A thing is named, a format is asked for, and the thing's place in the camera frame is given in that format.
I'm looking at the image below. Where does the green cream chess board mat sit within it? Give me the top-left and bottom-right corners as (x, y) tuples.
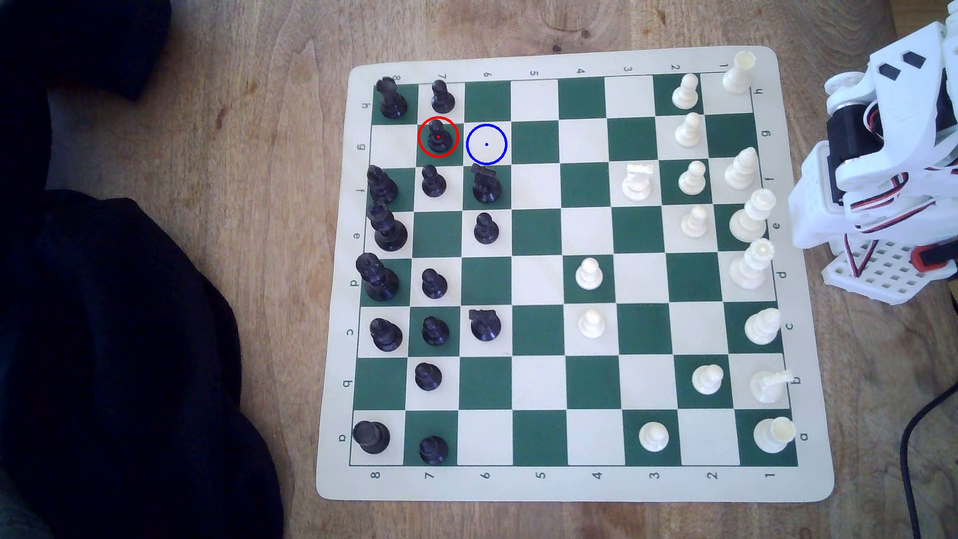
(315, 45), (835, 503)

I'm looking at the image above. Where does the black knight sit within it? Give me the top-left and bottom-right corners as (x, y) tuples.
(469, 307), (503, 343)
(471, 163), (503, 205)

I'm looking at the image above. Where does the black king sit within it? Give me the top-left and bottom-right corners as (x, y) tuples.
(366, 201), (410, 253)

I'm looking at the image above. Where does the black queen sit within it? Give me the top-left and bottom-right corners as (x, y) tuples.
(355, 252), (401, 302)

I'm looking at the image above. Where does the black bishop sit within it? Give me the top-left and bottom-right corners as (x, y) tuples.
(366, 165), (399, 205)
(370, 317), (404, 353)

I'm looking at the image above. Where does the white knight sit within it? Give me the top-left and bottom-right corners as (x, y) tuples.
(621, 162), (655, 202)
(749, 369), (794, 405)

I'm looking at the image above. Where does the black rook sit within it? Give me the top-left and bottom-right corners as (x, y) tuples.
(352, 420), (391, 455)
(374, 76), (410, 121)

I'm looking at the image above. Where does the white queen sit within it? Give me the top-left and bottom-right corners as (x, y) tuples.
(729, 238), (775, 291)

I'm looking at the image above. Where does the white king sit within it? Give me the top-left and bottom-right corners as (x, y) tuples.
(729, 188), (777, 244)

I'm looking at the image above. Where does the white bishop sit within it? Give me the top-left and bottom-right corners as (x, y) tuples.
(723, 147), (760, 191)
(744, 307), (782, 346)

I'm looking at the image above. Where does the white rook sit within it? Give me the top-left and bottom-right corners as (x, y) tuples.
(753, 416), (796, 455)
(722, 50), (756, 95)

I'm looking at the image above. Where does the dark cloth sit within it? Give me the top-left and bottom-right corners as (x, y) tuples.
(0, 0), (285, 539)

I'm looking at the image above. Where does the red black clamp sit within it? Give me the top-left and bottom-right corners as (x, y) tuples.
(911, 243), (958, 272)

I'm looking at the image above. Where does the red black white servo cable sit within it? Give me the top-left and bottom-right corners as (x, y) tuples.
(861, 101), (889, 148)
(843, 228), (883, 276)

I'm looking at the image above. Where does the white perforated base plate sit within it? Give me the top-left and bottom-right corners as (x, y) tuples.
(822, 238), (958, 306)

